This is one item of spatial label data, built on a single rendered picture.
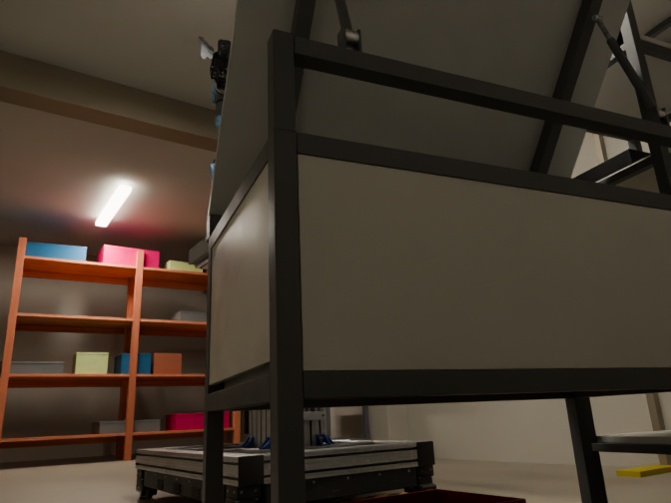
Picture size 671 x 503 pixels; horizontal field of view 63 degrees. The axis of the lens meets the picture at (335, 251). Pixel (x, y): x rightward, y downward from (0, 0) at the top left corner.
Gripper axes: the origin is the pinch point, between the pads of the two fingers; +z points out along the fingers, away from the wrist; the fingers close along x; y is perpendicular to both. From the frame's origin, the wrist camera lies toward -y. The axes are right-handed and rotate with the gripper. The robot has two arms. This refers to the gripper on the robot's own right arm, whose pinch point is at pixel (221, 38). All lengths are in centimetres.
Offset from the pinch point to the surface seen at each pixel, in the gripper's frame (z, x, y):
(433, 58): 34, -65, 21
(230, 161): 26, -13, 58
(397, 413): -303, -142, 105
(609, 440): -11, -139, 118
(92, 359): -485, 163, 74
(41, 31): -151, 138, -100
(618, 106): -10, -151, -7
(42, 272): -507, 248, -22
